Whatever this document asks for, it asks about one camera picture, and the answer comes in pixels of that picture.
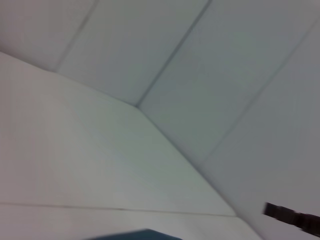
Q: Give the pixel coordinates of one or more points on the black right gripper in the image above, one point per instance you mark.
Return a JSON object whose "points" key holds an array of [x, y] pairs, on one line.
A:
{"points": [[311, 223]]}

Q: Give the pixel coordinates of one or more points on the teal blue t-shirt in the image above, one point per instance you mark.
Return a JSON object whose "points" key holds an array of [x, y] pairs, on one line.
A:
{"points": [[135, 235]]}

